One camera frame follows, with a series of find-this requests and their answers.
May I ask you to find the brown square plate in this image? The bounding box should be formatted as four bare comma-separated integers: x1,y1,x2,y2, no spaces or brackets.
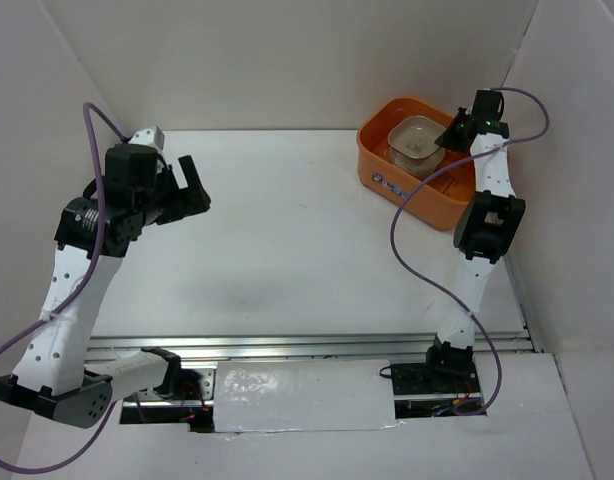
387,115,445,162

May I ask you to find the cream square plate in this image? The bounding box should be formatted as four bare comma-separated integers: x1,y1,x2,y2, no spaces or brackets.
390,148,445,180

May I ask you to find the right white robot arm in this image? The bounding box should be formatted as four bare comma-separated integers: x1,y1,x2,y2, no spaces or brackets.
422,90,526,392

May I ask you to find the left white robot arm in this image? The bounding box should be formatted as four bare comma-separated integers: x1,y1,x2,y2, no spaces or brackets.
0,143,211,429

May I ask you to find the orange plastic bin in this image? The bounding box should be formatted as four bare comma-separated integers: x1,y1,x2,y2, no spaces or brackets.
356,97,475,231

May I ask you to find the white foil cover plate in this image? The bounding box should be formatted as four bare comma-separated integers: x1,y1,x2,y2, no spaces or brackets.
213,360,396,433

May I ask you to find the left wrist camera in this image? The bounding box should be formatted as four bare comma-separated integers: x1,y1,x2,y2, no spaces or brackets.
129,126,165,151

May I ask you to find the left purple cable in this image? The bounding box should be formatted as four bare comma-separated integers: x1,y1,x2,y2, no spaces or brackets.
0,102,133,472

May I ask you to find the aluminium rail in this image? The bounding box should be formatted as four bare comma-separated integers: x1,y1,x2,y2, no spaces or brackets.
86,333,543,362

